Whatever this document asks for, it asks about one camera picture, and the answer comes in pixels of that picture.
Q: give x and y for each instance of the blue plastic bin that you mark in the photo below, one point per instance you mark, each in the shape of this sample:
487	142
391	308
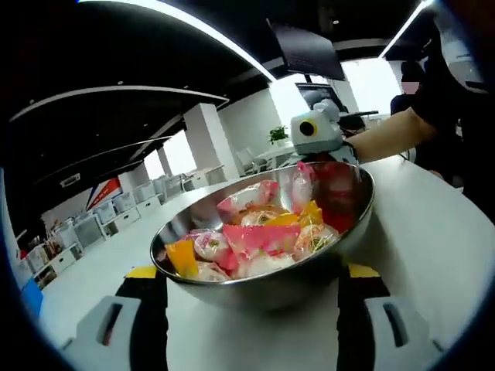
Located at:
31	297

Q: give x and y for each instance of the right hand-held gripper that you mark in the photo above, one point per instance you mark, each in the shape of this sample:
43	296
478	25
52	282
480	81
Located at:
317	133

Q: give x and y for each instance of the large dark hanging monitor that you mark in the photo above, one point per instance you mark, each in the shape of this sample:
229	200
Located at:
309	54

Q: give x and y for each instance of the ceiling air vent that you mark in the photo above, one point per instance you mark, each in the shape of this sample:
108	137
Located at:
70	180

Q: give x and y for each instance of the pile of marshmallows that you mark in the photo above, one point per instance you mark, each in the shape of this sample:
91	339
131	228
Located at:
251	239

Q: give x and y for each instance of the row of white low cabinets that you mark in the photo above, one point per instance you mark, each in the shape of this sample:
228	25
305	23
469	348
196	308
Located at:
62	259

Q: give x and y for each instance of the desk monitor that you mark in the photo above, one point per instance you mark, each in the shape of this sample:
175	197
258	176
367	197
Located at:
313	92

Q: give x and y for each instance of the white table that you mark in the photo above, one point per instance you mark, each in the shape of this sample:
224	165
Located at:
406	251

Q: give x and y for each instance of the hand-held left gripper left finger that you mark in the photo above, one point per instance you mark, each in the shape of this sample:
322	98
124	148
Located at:
104	336

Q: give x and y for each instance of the curved ceiling light strip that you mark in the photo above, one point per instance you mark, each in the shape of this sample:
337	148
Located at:
263	69

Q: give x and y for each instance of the steel bowl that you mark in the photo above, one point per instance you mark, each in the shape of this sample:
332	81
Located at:
270	293

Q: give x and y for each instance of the white worn device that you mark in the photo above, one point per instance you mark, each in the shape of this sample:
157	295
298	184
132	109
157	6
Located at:
464	54

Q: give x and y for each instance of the potted green plant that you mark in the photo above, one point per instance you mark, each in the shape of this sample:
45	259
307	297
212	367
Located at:
278	134

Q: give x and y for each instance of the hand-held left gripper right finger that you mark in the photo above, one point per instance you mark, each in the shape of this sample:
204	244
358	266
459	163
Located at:
402	336

